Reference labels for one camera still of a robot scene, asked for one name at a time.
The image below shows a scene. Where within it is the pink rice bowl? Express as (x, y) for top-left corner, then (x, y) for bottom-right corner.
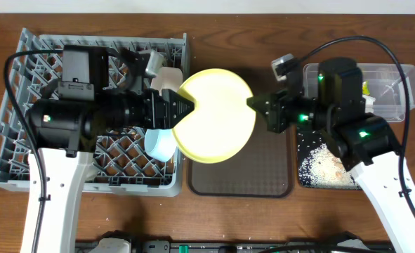
(150, 67), (183, 94)

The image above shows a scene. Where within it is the light blue bowl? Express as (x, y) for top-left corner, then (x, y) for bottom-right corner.
(144, 129), (177, 162)

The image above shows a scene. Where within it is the yellow round plate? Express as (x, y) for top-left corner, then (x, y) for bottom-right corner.
(173, 68), (256, 164)

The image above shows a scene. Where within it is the yellow green wrapper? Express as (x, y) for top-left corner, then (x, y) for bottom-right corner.
(362, 81), (370, 96)

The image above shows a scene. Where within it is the white paper napkin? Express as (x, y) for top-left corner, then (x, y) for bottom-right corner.
(362, 95), (376, 113)

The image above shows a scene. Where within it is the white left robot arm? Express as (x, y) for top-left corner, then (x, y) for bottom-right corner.
(21, 89), (195, 252)

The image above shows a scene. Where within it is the black waste tray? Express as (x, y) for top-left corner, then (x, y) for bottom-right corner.
(296, 129), (360, 190)

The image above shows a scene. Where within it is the clear plastic waste bin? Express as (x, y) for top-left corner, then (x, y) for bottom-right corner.
(302, 63), (415, 124)

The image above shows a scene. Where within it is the grey plastic dish rack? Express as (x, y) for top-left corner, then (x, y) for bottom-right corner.
(0, 29), (190, 197)

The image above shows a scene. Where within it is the dark brown serving tray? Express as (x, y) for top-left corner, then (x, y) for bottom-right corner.
(187, 117), (294, 198)

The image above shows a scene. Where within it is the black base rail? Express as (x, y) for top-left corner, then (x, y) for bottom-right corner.
(74, 231), (395, 252)

